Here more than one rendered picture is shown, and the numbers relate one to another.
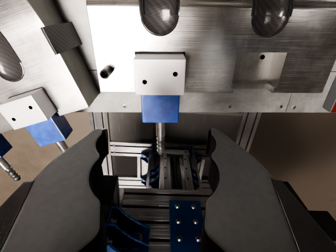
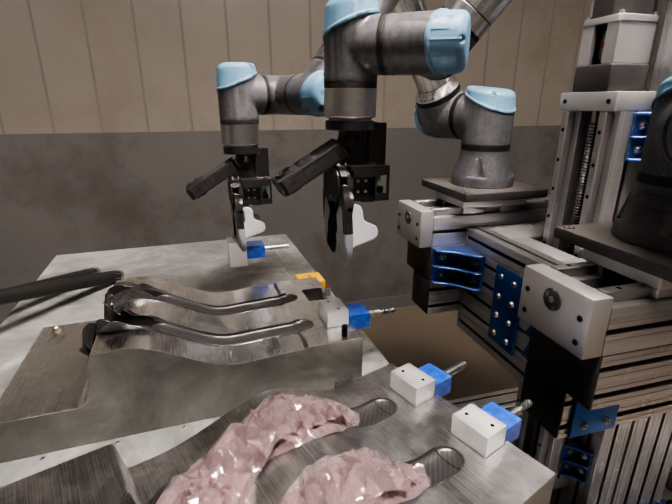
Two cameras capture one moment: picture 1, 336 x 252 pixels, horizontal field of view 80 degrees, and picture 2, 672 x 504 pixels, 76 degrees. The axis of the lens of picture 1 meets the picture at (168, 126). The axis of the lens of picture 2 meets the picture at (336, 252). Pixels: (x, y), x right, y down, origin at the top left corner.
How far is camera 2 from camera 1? 0.65 m
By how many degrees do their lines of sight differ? 63
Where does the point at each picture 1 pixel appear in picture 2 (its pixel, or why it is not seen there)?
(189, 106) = (367, 344)
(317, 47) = (295, 284)
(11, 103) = (406, 380)
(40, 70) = (374, 388)
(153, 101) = (352, 311)
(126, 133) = not seen: outside the picture
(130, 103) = not seen: hidden behind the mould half
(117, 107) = not seen: hidden behind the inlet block
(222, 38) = (304, 306)
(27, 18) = (333, 393)
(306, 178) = (454, 346)
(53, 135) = (429, 368)
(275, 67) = (311, 295)
